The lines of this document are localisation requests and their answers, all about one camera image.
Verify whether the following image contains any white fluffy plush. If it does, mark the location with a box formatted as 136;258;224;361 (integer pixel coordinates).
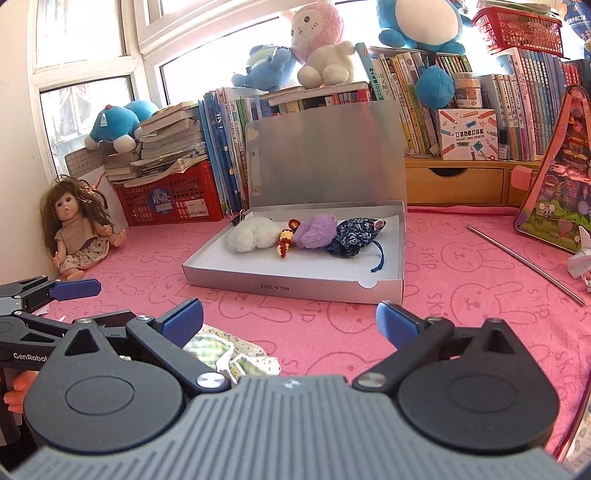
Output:
225;216;282;254

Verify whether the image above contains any small round jar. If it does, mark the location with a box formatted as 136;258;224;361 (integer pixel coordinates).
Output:
452;71;483;110

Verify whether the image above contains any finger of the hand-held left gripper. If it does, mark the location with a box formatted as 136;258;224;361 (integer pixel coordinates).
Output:
14;311;139;334
0;275;102;315

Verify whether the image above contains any large blue white plush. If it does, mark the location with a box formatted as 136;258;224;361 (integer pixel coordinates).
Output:
376;0;474;56

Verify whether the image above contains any white paper crane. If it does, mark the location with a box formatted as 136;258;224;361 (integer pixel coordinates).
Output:
567;226;591;291

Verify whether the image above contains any red plastic basket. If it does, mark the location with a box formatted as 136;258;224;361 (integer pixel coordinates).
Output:
472;7;565;58

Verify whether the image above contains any blue floral drawstring pouch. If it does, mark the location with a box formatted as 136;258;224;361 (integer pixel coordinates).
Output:
325;218;387;273

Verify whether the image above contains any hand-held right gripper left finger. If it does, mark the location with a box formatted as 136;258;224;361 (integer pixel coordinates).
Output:
62;298;230;394

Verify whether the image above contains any pink sheep plush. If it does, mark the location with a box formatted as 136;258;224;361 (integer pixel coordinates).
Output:
281;2;356;88

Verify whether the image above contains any row of colourful books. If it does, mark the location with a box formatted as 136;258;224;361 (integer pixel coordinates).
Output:
355;44;591;162

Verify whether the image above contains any red plastic crate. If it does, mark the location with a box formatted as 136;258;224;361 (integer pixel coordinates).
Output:
113;159;225;227

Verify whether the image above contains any row of blue books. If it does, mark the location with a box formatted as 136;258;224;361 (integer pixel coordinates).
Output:
199;88;250;213

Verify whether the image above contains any thin metal rod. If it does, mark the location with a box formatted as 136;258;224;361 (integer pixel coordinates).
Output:
466;224;585;306

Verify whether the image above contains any white pencil print box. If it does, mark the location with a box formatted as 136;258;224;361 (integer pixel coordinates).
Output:
436;107;498;161

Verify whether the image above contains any blue white cat plush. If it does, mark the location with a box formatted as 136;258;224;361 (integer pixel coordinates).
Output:
84;100;160;153

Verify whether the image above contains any purple fluffy plush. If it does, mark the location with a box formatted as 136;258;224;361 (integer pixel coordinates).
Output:
293;212;338;250

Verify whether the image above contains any white window frame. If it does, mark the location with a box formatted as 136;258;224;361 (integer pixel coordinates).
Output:
28;0;301;232

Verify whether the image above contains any white grid board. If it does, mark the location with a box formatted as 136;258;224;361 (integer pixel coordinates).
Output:
65;148;106;185

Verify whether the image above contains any pink triangular printed case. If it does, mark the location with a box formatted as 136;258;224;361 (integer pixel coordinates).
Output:
510;84;591;254

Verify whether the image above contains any person's left hand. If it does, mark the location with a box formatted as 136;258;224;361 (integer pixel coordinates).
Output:
2;371;38;414

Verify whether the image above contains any green checked cloth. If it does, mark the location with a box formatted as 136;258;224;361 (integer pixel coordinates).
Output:
185;323;280;384

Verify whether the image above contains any silver cardboard box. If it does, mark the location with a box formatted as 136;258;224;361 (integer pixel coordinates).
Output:
182;100;407;305

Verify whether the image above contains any stack of worn books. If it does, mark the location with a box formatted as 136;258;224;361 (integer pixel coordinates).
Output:
104;102;208;188

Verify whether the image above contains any blue round plush ball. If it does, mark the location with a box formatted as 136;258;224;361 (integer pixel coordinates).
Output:
414;65;455;110

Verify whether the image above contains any wooden drawer organizer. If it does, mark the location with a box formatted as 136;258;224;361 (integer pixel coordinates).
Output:
404;154;548;207

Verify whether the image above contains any pink rabbit print towel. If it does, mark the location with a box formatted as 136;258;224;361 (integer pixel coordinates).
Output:
0;205;591;462

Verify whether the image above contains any blue dragon plush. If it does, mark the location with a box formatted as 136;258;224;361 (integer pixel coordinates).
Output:
231;44;296;93

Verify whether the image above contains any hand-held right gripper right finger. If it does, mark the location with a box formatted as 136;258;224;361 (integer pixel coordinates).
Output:
352;301;522;391

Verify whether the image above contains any red yellow crochet toy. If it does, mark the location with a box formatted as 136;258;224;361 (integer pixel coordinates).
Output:
276;218;301;258

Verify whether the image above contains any brown-haired baby doll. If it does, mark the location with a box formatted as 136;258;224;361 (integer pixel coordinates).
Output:
39;175;127;282

